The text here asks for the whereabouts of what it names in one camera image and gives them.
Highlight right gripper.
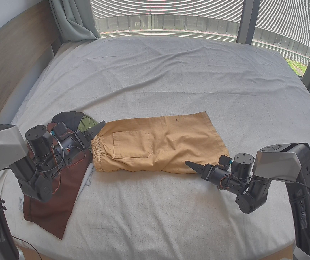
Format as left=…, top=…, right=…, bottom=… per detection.
left=200, top=165, right=232, bottom=186

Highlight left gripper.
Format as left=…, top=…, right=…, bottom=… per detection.
left=61, top=130, right=91, bottom=153

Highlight tan shorts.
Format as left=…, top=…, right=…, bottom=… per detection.
left=91, top=111, right=231, bottom=175

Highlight green garment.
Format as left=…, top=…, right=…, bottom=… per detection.
left=78, top=114, right=99, bottom=132

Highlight black garment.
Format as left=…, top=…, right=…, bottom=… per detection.
left=52, top=111, right=85, bottom=131

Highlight white garment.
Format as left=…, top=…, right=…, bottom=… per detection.
left=76, top=163, right=95, bottom=202

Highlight brown shorts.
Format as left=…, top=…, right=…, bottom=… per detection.
left=22, top=122, right=93, bottom=240

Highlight bed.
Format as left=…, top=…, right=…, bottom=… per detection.
left=0, top=0, right=310, bottom=260

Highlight window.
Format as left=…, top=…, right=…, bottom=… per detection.
left=86, top=0, right=310, bottom=78

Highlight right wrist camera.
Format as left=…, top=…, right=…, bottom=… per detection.
left=219, top=155, right=232, bottom=168

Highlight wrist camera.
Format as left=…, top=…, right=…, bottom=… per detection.
left=52, top=122, right=71, bottom=137
left=219, top=155, right=232, bottom=168

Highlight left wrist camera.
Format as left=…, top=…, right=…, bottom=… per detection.
left=52, top=122, right=71, bottom=137

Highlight black cable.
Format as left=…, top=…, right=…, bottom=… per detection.
left=11, top=236, right=40, bottom=260

